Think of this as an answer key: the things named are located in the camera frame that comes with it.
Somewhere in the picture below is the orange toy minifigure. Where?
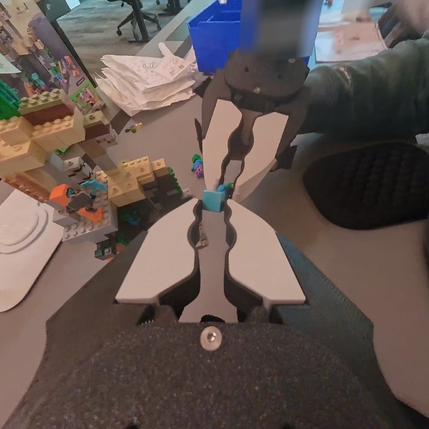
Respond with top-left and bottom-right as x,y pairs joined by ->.
48,179 -> 108,224

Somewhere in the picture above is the blue plastic box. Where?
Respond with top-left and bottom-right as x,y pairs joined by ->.
186,0 -> 243,75

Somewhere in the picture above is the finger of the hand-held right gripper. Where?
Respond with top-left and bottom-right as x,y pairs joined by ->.
202,99 -> 243,191
235,111 -> 290,204

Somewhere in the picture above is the grey desk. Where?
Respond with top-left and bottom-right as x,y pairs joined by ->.
0,0 -> 429,429

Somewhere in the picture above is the black mesh office chair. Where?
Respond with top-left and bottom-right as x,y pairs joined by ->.
303,142 -> 429,231

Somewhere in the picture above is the colourful toy set box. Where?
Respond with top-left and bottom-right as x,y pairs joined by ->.
0,0 -> 105,116

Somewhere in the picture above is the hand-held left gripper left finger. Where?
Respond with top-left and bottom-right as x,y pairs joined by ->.
115,198 -> 201,311

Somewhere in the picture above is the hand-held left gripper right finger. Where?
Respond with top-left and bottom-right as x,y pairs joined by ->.
224,200 -> 306,311

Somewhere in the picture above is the black swivel office chair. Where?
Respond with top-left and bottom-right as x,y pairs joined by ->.
107,0 -> 162,43

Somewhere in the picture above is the white lamp base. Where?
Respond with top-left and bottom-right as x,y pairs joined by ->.
0,189 -> 64,313

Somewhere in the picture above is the toy brick building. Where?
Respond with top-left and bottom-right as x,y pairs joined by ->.
0,89 -> 209,262

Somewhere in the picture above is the pile of white paper bags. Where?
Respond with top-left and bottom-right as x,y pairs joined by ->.
95,42 -> 198,117

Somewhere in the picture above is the person's right forearm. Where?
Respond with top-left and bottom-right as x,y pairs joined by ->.
295,37 -> 429,143

